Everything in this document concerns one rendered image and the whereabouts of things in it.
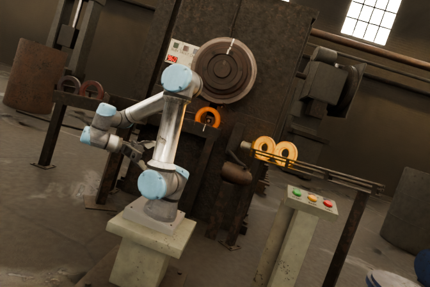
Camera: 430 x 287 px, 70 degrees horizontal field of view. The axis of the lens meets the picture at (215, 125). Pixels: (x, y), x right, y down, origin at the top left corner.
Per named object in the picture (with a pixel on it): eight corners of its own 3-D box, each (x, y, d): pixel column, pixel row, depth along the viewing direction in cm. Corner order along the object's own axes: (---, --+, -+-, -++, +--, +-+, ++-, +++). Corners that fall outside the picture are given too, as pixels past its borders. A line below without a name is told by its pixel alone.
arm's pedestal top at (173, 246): (178, 259, 120) (182, 250, 119) (104, 230, 123) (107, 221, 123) (194, 229, 152) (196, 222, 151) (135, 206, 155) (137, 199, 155)
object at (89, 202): (73, 193, 206) (105, 92, 201) (113, 199, 219) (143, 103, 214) (75, 208, 189) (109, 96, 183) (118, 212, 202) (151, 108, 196)
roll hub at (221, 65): (197, 82, 215) (210, 44, 213) (235, 95, 213) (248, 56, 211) (196, 82, 210) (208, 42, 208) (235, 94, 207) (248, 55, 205)
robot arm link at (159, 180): (176, 199, 128) (204, 72, 128) (158, 206, 114) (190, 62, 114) (151, 192, 132) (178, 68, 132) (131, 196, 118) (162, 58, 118)
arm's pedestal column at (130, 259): (165, 330, 117) (186, 268, 115) (71, 291, 121) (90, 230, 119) (187, 275, 157) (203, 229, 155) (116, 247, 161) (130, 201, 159)
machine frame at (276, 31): (144, 170, 312) (199, 2, 299) (246, 207, 302) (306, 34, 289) (113, 188, 240) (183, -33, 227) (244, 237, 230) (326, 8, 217)
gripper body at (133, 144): (143, 142, 148) (119, 134, 143) (146, 147, 140) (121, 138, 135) (137, 157, 148) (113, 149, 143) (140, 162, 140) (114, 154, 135)
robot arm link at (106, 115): (112, 104, 142) (103, 126, 142) (95, 100, 131) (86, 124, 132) (125, 110, 139) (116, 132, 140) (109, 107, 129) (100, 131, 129)
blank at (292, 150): (278, 139, 199) (276, 138, 196) (300, 144, 188) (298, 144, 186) (272, 162, 199) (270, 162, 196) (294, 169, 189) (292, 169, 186)
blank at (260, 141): (258, 134, 209) (256, 133, 206) (278, 139, 198) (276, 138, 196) (253, 156, 209) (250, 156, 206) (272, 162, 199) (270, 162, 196)
